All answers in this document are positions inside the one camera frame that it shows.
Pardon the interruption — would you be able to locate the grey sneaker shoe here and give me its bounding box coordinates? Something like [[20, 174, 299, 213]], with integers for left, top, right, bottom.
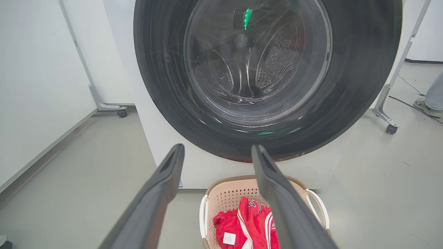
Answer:
[[413, 99, 443, 119]]

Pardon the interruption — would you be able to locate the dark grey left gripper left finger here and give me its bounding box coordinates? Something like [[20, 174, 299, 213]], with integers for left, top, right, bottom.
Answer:
[[99, 144, 185, 249]]

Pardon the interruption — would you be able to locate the cream perforated laundry basket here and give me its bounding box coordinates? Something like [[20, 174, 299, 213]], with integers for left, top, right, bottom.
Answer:
[[199, 175, 331, 249]]

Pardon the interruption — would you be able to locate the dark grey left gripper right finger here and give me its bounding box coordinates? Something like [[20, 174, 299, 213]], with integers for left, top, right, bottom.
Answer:
[[251, 145, 339, 249]]

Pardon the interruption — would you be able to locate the stainless steel washing machine drum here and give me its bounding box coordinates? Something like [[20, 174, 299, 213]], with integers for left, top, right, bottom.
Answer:
[[192, 0, 314, 105]]

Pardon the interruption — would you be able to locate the black floor cable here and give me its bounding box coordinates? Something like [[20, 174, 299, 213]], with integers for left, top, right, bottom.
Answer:
[[389, 96, 443, 126]]

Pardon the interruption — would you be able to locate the red garment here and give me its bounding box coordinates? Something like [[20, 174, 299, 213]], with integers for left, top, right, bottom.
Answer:
[[213, 196, 280, 249]]

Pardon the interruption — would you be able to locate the person leg in jeans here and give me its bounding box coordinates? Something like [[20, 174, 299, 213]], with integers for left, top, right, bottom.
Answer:
[[424, 72, 443, 111]]

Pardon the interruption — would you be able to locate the white front-load washing machine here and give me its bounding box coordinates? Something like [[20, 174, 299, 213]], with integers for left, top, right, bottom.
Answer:
[[103, 0, 406, 190]]

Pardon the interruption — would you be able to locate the white floor cable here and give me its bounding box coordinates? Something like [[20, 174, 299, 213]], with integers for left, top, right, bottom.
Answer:
[[397, 74, 426, 97]]

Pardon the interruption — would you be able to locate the black round glass washer door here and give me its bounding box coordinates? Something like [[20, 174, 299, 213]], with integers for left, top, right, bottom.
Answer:
[[133, 0, 403, 163]]

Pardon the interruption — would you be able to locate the white panel stand with caster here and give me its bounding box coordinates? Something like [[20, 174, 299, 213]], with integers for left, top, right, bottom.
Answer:
[[58, 0, 135, 118], [373, 0, 433, 135]]

